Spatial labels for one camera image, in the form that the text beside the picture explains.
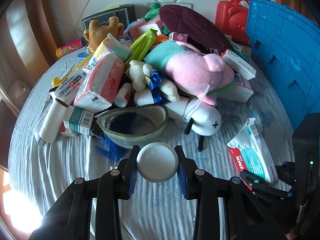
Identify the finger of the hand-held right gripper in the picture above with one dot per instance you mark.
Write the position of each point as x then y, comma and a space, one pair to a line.
286, 170
270, 191

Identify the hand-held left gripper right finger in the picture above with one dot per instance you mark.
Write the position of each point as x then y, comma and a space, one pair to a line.
182, 182

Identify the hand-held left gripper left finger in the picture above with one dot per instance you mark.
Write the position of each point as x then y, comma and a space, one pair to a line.
131, 180

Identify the white round bottle cap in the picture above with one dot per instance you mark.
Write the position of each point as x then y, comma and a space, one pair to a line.
157, 162

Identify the teal and red medicine box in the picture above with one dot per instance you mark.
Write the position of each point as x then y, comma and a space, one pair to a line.
252, 152

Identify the blue plastic storage crate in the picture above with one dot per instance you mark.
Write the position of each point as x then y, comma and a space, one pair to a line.
287, 55

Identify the blue bottle brush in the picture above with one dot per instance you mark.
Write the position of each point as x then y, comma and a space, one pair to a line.
107, 148

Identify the wide packing tape roll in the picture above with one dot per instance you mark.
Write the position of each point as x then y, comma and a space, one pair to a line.
135, 135

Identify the white plush black legs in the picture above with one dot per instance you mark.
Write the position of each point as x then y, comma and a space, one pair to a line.
205, 120

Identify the teal and white medicine box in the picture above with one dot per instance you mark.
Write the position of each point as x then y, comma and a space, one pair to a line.
77, 120

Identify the small red and white box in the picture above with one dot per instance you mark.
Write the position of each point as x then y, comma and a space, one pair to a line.
66, 131

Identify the small white bottle orange label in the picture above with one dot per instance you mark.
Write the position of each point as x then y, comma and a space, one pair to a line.
122, 96

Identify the white and pink flat box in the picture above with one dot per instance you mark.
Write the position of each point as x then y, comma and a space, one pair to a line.
241, 88

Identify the white paper roll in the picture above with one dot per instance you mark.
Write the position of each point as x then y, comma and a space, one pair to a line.
52, 122

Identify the pink and white tissue pack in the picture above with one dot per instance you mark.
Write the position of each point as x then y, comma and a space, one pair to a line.
100, 87

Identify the blue and white medicine box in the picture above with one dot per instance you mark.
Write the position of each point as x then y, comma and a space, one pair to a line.
41, 141

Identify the small white plush bear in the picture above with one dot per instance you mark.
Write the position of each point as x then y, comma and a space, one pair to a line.
138, 72

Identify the pink pig plush teal dress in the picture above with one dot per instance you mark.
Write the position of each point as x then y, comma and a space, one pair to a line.
190, 72

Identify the white wet wipes pack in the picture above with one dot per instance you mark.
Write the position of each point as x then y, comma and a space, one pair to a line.
66, 88

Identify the white box with red edge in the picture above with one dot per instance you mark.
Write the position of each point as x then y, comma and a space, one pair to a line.
237, 63

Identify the green wipes packet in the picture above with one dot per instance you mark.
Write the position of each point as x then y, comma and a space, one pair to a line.
143, 42

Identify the white box with purple end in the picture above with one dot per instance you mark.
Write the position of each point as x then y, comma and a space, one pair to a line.
178, 37

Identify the pink and yellow snack can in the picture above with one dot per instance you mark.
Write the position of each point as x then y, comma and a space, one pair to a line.
70, 47

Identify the pink and blue plush toy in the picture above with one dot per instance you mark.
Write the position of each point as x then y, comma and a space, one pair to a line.
133, 31

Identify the brown plush bear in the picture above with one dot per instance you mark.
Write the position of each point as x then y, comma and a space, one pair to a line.
100, 32

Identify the maroon felt slipper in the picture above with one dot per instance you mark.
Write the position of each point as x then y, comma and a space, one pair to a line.
192, 27

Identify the red plastic toy case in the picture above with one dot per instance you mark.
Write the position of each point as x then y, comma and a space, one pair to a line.
230, 17

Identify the black box with gold print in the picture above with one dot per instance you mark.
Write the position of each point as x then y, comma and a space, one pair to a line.
125, 12

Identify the green plush frog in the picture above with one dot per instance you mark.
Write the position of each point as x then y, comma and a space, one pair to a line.
152, 11

